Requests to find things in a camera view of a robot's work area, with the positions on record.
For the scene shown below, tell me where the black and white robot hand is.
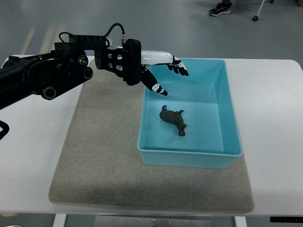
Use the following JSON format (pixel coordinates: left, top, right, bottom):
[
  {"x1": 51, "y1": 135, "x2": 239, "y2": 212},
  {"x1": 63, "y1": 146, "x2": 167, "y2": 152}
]
[{"x1": 122, "y1": 39, "x2": 189, "y2": 96}]

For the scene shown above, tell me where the black sneaker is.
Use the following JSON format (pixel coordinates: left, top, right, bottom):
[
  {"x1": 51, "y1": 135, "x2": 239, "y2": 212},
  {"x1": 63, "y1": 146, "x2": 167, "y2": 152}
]
[{"x1": 208, "y1": 2, "x2": 232, "y2": 17}]

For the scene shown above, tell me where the black table control panel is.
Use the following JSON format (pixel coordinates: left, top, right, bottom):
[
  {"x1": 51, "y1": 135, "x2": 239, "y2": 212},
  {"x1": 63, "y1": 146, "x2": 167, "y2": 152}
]
[{"x1": 270, "y1": 217, "x2": 303, "y2": 223}]

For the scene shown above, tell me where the blue plastic box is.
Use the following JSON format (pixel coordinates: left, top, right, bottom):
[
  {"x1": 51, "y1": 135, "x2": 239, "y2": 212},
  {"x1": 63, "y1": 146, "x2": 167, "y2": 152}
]
[{"x1": 137, "y1": 58, "x2": 243, "y2": 169}]

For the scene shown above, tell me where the white caster leg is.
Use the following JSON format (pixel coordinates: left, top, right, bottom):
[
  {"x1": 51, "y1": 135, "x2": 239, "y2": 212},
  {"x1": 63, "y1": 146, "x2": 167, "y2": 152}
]
[{"x1": 252, "y1": 0, "x2": 275, "y2": 22}]

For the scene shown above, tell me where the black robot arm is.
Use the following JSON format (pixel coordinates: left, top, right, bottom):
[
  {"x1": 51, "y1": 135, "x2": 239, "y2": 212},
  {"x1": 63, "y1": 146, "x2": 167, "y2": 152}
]
[{"x1": 0, "y1": 23, "x2": 125, "y2": 109}]

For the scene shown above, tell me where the grey felt mat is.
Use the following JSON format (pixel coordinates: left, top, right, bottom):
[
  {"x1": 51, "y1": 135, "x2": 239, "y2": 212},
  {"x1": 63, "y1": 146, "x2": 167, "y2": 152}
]
[{"x1": 49, "y1": 71, "x2": 254, "y2": 213}]

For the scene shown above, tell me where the metal table bracket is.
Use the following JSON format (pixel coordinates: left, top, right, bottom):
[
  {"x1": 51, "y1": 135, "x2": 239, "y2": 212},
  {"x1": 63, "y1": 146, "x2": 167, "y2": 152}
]
[{"x1": 94, "y1": 216, "x2": 214, "y2": 227}]

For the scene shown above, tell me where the brown toy hippo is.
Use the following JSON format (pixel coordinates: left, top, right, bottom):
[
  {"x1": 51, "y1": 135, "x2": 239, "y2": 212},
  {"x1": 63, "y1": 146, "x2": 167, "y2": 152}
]
[{"x1": 159, "y1": 105, "x2": 187, "y2": 136}]

